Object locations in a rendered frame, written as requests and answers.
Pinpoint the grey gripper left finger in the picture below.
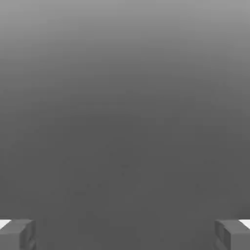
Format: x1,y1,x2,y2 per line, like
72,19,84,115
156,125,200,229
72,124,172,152
0,218,37,250

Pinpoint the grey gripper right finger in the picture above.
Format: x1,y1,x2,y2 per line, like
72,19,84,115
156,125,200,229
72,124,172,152
214,219,250,250

